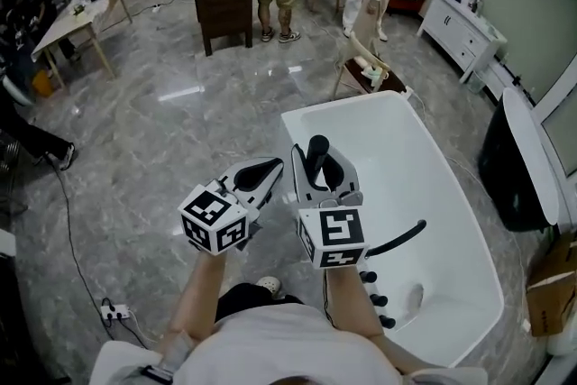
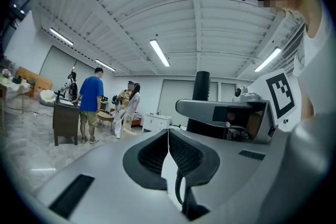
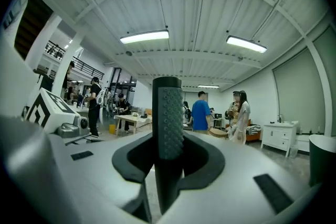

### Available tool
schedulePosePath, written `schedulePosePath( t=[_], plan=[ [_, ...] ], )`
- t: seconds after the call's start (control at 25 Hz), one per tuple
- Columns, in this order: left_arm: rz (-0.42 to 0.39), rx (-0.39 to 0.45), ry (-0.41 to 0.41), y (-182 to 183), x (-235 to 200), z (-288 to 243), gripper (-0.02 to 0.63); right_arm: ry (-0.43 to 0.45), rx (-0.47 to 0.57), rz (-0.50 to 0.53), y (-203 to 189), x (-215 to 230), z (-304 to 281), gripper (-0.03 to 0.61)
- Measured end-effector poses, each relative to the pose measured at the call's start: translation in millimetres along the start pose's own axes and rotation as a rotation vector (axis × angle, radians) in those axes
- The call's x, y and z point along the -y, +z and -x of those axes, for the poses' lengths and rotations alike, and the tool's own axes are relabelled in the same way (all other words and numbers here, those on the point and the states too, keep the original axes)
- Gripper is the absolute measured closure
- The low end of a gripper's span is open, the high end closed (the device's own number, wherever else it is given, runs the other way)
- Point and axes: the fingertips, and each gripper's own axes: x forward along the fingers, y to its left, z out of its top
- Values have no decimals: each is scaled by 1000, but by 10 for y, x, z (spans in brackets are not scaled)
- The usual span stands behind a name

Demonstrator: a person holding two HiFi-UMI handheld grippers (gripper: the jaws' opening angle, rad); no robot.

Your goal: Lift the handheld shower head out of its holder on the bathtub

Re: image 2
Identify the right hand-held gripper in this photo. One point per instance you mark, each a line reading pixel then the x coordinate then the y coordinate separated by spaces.
pixel 281 91

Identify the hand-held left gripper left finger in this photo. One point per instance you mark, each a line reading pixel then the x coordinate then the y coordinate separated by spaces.
pixel 105 165

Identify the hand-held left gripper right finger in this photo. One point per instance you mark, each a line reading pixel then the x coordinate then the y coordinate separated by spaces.
pixel 249 178

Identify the person's right forearm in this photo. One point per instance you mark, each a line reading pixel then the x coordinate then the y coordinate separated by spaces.
pixel 307 105

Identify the white drawer cabinet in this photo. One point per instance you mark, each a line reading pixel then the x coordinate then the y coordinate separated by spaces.
pixel 155 123

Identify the round wooden side table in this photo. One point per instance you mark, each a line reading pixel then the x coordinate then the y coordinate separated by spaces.
pixel 105 115

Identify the dark wooden vanity cabinet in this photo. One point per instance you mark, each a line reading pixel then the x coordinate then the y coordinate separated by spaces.
pixel 65 123

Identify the ceiling tube light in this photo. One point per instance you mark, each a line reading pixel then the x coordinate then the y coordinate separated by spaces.
pixel 159 52
pixel 61 36
pixel 267 59
pixel 105 65

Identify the black vanity faucet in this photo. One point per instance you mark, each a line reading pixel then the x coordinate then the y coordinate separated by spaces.
pixel 58 95

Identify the white beanbag cushion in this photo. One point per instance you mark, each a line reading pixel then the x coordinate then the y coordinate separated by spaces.
pixel 47 98

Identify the ceiling air vent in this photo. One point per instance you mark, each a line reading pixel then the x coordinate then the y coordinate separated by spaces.
pixel 291 44

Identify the person's light shirt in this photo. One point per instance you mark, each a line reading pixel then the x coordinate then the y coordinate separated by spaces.
pixel 315 60

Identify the flower vase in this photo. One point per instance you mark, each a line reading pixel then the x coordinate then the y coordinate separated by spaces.
pixel 5 74

